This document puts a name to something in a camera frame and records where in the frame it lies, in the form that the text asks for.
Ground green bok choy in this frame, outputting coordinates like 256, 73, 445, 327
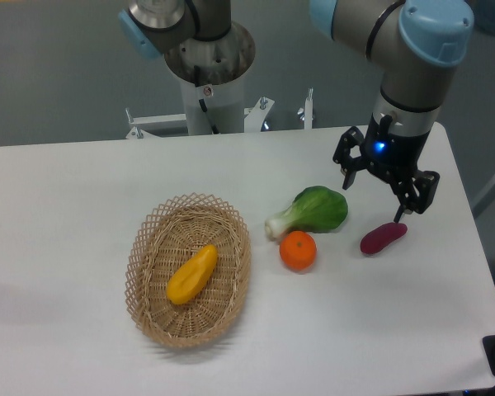
264, 186, 349, 240

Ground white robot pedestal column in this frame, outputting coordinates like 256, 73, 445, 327
163, 22, 257, 136

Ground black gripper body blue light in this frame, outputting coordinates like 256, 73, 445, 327
362, 115, 430, 194

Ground yellow mango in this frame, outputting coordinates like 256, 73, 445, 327
166, 245, 219, 305

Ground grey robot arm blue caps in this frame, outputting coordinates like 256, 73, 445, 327
118, 1, 474, 215

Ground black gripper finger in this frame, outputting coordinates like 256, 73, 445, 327
393, 170, 440, 223
332, 126, 365, 190

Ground woven wicker basket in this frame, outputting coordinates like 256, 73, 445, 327
125, 193, 251, 347

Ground purple sweet potato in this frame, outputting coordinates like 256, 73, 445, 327
360, 222, 408, 255

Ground white metal base frame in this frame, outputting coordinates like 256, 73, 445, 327
125, 87, 316, 139

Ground orange tangerine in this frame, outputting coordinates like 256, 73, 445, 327
279, 231, 317, 271

